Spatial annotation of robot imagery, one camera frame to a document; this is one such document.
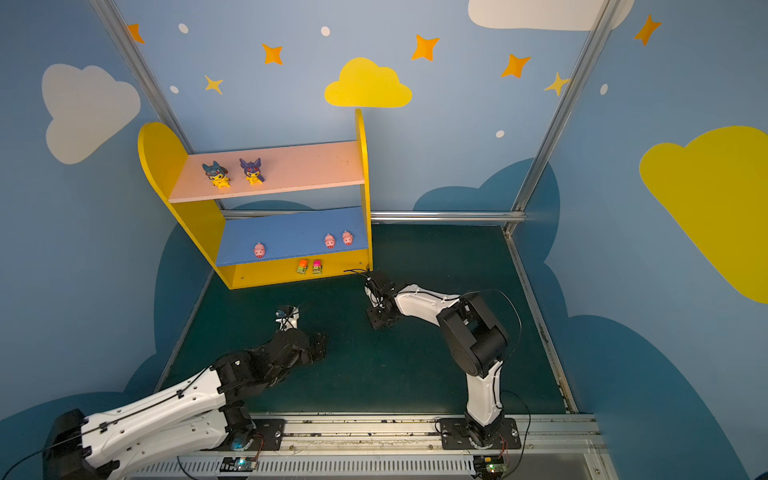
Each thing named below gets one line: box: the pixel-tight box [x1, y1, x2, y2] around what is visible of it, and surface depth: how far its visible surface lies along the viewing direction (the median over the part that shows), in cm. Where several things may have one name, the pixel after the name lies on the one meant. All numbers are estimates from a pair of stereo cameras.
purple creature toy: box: [239, 158, 265, 185], surface depth 73 cm
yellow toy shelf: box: [138, 109, 374, 290], surface depth 89 cm
